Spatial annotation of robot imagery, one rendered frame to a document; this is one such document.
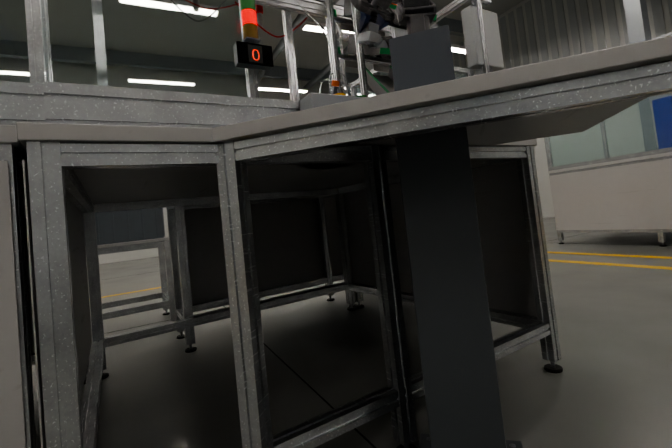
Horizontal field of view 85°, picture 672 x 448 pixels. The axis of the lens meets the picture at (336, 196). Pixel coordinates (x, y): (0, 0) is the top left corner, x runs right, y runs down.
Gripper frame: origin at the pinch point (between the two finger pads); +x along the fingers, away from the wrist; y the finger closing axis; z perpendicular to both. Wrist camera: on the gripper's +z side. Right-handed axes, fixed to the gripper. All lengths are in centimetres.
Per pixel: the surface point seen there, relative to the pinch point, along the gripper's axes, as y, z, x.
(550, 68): 19, -72, -27
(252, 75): 31.7, 2.1, 29.0
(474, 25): -142, 86, 5
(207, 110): 55, -36, 18
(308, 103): 32, -37, 11
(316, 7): -49, 128, 43
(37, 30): 89, 5, 31
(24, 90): 88, -34, 21
